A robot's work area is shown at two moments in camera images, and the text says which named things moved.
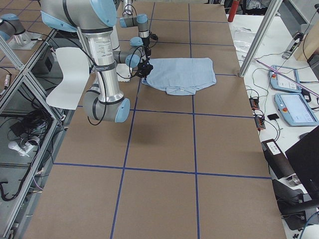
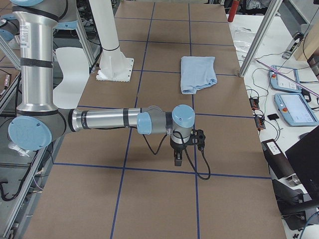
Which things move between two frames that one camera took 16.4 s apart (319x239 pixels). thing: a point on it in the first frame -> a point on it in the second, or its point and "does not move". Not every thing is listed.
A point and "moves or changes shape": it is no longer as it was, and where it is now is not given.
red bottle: x=233 y=11 does not move
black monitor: x=304 y=157 does not move
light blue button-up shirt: x=180 y=76 moves or changes shape
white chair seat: x=71 y=93 does not move
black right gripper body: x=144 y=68 -> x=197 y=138
